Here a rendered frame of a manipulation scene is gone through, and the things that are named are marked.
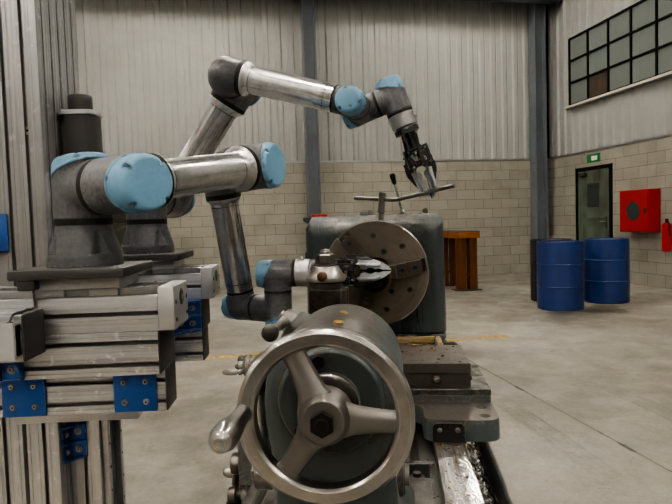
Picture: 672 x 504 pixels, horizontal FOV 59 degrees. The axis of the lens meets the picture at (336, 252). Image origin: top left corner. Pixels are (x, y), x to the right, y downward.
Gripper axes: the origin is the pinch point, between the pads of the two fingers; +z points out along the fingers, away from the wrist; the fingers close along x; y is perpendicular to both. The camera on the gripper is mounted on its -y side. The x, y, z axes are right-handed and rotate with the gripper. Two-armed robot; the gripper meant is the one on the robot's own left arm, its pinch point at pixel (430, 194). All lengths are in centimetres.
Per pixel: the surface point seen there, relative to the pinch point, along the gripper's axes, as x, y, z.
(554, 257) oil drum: 164, -595, 133
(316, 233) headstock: -37.3, -17.2, -1.5
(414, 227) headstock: -7.1, -17.0, 8.1
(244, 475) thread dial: -52, 77, 33
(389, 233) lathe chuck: -15.1, -1.3, 6.4
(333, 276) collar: -28, 59, 8
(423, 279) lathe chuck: -10.6, -0.9, 22.7
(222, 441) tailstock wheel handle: -30, 134, 11
